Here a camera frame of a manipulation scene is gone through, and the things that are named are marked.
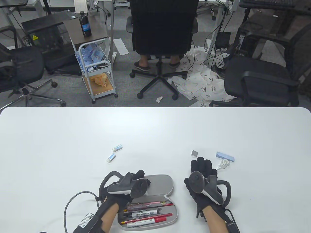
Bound person's left hand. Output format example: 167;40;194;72
98;170;151;214

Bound person's right hand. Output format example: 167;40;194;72
184;157;231;219

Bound white cartoon print pencil case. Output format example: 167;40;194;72
117;174;178;231

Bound clear gel pen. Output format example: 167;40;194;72
127;203;164;209

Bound white marker black cap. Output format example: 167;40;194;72
123;209;162;217

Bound red wooden pencil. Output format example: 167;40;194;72
121;213;173;223
136;201;176;207

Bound white marker red cap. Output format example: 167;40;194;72
126;217;167;227

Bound person's right forearm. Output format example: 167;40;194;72
203;206;230;233

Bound person's left forearm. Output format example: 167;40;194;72
100;204;120;233

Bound grey right hand controller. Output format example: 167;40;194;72
188;171;232;207

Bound grey hand controller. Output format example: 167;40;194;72
98;171;148;199
188;171;232;207

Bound white correction tape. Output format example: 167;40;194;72
217;159;230;171

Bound grey left hand controller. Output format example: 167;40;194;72
98;171;148;199

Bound light blue note pad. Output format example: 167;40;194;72
216;151;235;162

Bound white printed floor sheet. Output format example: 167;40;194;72
168;44;237;107

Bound white trolley cart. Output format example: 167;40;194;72
74;40;119;104

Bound orange cloth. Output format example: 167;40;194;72
90;73;110;88

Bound black mesh armrest chair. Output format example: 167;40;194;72
209;24;311;107

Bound black box on floor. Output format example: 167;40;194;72
216;32;231;48

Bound white paper sheet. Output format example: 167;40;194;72
114;38;129;55

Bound pile of blue packets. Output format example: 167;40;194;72
76;44;108;71

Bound white desk leg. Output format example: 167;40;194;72
107;0;117;52
205;0;226;52

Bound black high-back office chair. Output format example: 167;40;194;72
126;0;198;100

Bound grey chair wheel base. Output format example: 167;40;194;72
197;5;216;21

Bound black mesh office chair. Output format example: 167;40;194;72
228;0;311;67

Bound black chair chrome base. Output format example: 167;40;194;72
0;25;66;107

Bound dark bottle blue label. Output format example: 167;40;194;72
79;11;92;37

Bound black cabinet yellow sticker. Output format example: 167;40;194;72
21;11;82;74

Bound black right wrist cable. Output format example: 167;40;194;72
224;208;237;222

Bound grey left wrist cable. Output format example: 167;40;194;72
64;191;100;233

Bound tangle of black floor cables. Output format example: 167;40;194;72
185;0;241;73

